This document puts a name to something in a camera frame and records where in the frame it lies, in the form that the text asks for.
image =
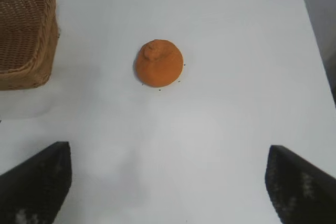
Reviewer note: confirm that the brown woven wicker basket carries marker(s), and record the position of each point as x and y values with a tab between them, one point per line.
23	37

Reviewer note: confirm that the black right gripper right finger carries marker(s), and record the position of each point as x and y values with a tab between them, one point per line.
302	192

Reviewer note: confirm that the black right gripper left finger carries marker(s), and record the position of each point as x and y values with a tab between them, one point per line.
34	187

